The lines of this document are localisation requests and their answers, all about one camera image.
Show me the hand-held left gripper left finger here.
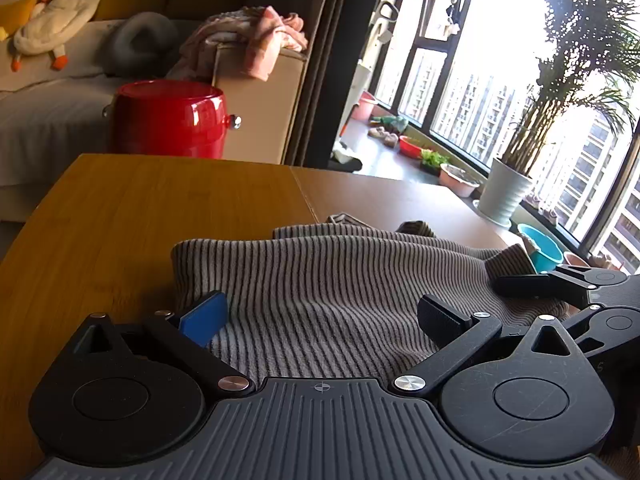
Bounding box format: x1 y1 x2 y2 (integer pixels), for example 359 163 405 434
70 290 256 402

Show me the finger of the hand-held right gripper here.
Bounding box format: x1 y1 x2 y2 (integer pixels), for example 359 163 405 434
564 304 640 357
492 264 640 306

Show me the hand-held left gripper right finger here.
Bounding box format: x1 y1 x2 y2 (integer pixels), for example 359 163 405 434
392 294 584 402

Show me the grey striped cloth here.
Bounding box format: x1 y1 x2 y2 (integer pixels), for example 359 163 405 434
171 214 571 386

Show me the teal basin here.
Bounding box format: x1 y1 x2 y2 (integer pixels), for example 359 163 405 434
517 224 565 274

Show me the white plant pot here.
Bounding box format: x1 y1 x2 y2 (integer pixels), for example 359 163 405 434
475 157 535 227

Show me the pink patterned basin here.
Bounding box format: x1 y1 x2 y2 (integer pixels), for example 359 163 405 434
439 162 481 198

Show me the green plant tray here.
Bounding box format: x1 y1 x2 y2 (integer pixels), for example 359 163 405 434
420 149 450 176

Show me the red basin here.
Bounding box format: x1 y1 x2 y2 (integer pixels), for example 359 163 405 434
398 135 427 160

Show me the dark floor cloth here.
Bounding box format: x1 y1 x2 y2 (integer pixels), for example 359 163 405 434
331 141 364 172

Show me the pair of light shoes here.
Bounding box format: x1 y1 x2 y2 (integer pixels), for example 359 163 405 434
368 127 401 147

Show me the red glossy bucket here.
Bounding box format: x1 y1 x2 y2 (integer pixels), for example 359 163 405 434
102 80 243 160

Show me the green plush toy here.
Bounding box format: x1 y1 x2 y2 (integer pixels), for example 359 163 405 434
372 115 409 134

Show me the plain pink basin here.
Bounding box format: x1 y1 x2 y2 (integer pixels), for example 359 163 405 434
352 91 379 121

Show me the beige sofa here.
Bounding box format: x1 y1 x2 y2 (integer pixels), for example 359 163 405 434
0 0 309 223

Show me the palm plant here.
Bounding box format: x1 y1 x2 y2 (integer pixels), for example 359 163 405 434
500 0 640 178

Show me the white upright vacuum cleaner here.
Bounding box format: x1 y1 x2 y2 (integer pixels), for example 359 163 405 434
340 0 397 137

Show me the grey neck pillow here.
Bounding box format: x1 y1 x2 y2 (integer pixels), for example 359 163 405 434
102 12 181 78

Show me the pink patterned blanket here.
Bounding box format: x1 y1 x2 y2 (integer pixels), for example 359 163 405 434
179 6 308 81

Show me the dark curtain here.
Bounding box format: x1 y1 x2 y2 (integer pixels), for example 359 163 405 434
282 0 396 167

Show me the white goose plush toy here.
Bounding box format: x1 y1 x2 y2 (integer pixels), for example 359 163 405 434
11 0 107 72

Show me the yellow cushion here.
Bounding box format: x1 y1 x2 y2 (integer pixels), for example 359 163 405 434
0 0 42 42

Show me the black window frame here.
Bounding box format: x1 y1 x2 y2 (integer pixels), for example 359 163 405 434
372 0 640 277

